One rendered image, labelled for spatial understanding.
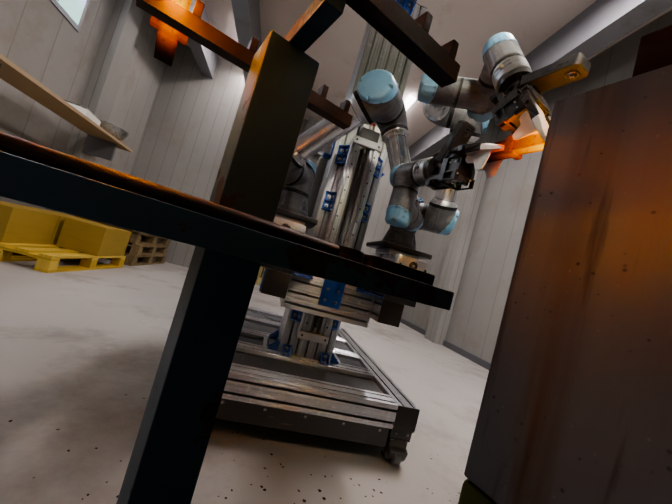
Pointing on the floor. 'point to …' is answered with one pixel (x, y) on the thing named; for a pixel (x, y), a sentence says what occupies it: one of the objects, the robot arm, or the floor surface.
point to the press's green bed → (473, 494)
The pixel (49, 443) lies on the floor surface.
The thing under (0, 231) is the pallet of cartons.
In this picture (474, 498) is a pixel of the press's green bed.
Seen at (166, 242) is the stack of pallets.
